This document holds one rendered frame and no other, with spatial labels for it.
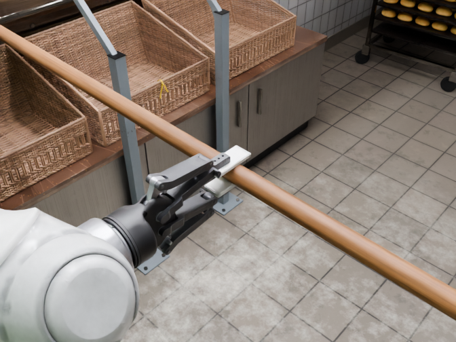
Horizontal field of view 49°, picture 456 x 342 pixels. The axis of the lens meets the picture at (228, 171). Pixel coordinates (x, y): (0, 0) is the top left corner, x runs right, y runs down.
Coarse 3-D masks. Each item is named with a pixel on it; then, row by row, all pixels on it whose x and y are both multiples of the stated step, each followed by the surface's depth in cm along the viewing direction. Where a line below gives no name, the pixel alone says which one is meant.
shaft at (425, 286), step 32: (0, 32) 109; (64, 64) 96; (96, 96) 90; (160, 128) 80; (256, 192) 69; (288, 192) 68; (320, 224) 64; (352, 256) 62; (384, 256) 59; (416, 288) 57; (448, 288) 55
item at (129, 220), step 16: (128, 208) 62; (144, 208) 62; (160, 208) 64; (112, 224) 60; (128, 224) 60; (144, 224) 61; (160, 224) 65; (128, 240) 59; (144, 240) 60; (160, 240) 67; (144, 256) 61
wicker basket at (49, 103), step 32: (0, 64) 186; (0, 96) 188; (32, 96) 192; (0, 128) 189; (32, 128) 188; (64, 128) 164; (0, 160) 151; (32, 160) 174; (64, 160) 170; (0, 192) 156
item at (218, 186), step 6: (216, 180) 74; (222, 180) 74; (204, 186) 73; (210, 186) 73; (216, 186) 73; (222, 186) 73; (228, 186) 73; (234, 186) 74; (210, 192) 73; (216, 192) 72; (222, 192) 72
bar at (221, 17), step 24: (96, 24) 156; (216, 24) 185; (216, 48) 192; (120, 72) 158; (216, 72) 198; (216, 96) 205; (120, 120) 170; (216, 120) 213; (216, 144) 221; (144, 192) 192; (144, 264) 212
